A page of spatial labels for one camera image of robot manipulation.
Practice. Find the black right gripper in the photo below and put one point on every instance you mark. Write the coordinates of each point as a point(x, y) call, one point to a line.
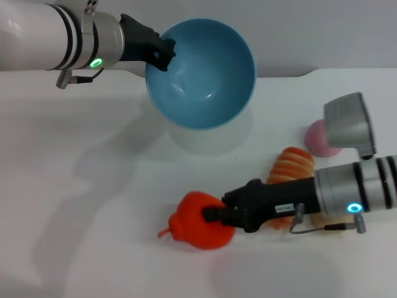
point(279, 201)

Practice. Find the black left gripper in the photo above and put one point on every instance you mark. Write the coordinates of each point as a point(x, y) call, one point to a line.
point(139, 40)

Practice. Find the orange fruit with stem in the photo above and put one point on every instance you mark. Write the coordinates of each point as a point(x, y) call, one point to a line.
point(192, 223)

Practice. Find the blue bowl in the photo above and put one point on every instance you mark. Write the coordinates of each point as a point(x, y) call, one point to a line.
point(201, 77)

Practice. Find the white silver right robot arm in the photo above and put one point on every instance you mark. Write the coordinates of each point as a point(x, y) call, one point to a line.
point(356, 186)

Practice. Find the orange striped bread roll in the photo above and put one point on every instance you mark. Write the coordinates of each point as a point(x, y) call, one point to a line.
point(291, 164)

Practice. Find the pink round bun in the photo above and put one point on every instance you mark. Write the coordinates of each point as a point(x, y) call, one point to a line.
point(316, 139)

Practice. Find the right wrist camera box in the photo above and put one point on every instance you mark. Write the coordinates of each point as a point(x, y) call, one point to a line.
point(350, 124)

